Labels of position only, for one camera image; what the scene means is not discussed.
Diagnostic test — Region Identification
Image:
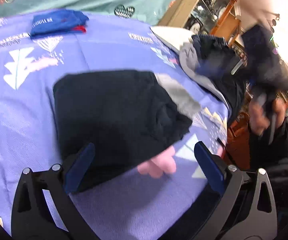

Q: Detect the grey and black clothes pile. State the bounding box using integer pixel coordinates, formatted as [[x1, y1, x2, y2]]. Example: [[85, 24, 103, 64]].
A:
[[179, 35, 246, 125]]

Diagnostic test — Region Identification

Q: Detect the black pants grey waistband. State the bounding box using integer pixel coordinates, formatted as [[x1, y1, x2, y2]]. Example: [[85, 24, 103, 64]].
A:
[[53, 70, 201, 192]]

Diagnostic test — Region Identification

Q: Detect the person's right hand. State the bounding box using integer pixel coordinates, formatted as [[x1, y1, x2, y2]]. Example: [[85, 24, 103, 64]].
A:
[[248, 98, 286, 136]]

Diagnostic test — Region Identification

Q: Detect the folded blue garment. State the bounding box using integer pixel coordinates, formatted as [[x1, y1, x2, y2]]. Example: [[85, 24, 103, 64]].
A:
[[30, 9, 89, 38]]

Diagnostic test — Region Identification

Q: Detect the purple printed bed sheet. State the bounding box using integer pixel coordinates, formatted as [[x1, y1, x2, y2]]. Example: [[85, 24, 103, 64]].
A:
[[0, 14, 231, 239]]

